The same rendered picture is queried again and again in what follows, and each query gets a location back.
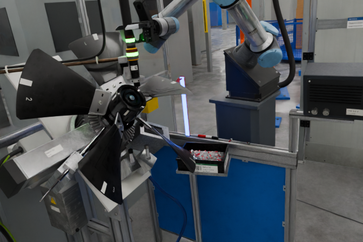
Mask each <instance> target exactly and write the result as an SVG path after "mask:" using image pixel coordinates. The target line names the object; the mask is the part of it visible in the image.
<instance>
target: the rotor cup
mask: <svg viewBox="0 0 363 242"><path fill-rule="evenodd" d="M115 95H116V97H115V98H114V99H113V97H114V96H115ZM130 95H132V96H134V98H135V99H134V100H131V99H130ZM112 99H113V100H112ZM145 107H146V99H145V96H144V95H143V93H142V92H141V91H140V90H139V89H138V88H136V87H135V86H133V85H130V84H124V85H121V86H120V87H119V88H118V89H117V90H116V91H115V93H114V94H113V95H112V96H111V98H110V101H109V104H108V107H107V111H106V114H105V115H103V116H102V115H99V116H100V118H101V120H102V122H103V123H104V124H105V125H106V126H107V127H109V128H111V127H112V125H113V123H114V120H115V116H116V113H117V111H118V112H119V114H120V117H121V119H122V123H123V126H124V130H123V131H127V130H128V129H130V128H131V127H132V126H133V124H134V122H135V118H136V117H137V116H138V115H139V114H140V113H141V112H142V111H143V110H144V109H145ZM127 110H129V112H128V113H127V114H126V115H124V113H125V112H126V111H127Z"/></svg>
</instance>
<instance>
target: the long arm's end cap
mask: <svg viewBox="0 0 363 242"><path fill-rule="evenodd" d="M26 180H27V178H26V176H25V175H24V174H23V172H22V171H21V170H20V168H19V167H18V166H17V164H16V163H15V162H14V160H13V159H11V160H9V161H7V162H5V163H3V164H2V166H1V168H0V188H1V190H2V191H3V192H4V194H5V195H6V197H7V198H8V199H9V198H11V197H12V196H14V195H16V194H17V193H18V192H19V190H20V189H21V188H22V186H23V185H24V183H25V182H26Z"/></svg>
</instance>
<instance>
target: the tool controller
mask: <svg viewBox="0 0 363 242"><path fill-rule="evenodd" d="M303 114H304V115H307V116H318V117H330V118H342V119H354V120H363V63H307V65H306V69H305V72H304V75H303Z"/></svg>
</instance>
